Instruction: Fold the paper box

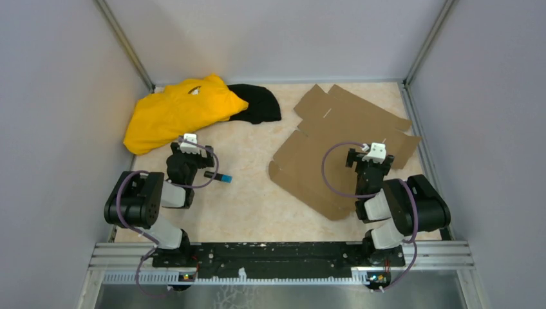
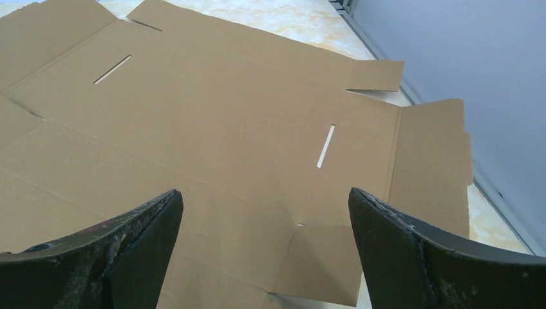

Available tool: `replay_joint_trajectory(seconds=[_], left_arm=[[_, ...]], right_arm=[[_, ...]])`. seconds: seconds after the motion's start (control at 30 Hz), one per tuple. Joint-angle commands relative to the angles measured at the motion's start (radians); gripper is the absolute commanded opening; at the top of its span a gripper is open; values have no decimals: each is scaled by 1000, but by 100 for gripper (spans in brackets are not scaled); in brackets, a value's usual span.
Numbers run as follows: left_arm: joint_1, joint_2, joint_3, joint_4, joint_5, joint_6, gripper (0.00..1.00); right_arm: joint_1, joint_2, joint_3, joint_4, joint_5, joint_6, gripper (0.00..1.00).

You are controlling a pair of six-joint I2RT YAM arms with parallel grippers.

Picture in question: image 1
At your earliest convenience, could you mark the brown cardboard box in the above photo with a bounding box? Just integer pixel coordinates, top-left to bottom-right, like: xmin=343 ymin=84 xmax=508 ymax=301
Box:
xmin=268 ymin=85 xmax=422 ymax=221

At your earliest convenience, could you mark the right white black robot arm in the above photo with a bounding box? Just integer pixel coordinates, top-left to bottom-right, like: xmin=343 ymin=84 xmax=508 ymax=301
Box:
xmin=346 ymin=145 xmax=451 ymax=266

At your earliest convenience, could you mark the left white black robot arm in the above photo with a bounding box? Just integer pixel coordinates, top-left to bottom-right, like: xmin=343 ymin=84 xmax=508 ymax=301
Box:
xmin=104 ymin=140 xmax=218 ymax=267

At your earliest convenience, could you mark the black blue marker pen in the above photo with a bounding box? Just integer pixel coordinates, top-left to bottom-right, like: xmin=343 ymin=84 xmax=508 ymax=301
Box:
xmin=203 ymin=171 xmax=232 ymax=183

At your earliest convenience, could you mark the yellow shirt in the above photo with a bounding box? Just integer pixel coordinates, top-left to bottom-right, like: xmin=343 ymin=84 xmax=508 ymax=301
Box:
xmin=123 ymin=74 xmax=249 ymax=155

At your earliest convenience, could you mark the black cloth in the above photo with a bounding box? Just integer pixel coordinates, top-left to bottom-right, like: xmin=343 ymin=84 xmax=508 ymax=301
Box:
xmin=228 ymin=84 xmax=282 ymax=124

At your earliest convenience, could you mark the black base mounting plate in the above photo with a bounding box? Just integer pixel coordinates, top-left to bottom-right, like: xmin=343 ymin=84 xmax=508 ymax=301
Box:
xmin=152 ymin=241 xmax=406 ymax=279

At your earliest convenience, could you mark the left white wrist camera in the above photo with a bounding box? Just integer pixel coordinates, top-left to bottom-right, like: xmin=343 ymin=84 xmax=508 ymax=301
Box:
xmin=179 ymin=133 xmax=200 ymax=155

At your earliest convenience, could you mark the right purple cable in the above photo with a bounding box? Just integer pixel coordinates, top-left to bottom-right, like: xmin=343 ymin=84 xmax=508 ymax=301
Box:
xmin=321 ymin=141 xmax=420 ymax=294

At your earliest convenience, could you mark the purple cable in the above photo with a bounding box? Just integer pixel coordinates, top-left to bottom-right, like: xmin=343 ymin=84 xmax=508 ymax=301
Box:
xmin=321 ymin=141 xmax=420 ymax=294
xmin=116 ymin=137 xmax=220 ymax=299

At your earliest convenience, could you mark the aluminium frame rail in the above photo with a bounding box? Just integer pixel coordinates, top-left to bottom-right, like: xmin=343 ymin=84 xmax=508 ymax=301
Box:
xmin=89 ymin=241 xmax=475 ymax=286

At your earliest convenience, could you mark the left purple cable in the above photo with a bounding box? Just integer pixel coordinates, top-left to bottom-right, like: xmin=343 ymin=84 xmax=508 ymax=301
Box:
xmin=116 ymin=137 xmax=220 ymax=299

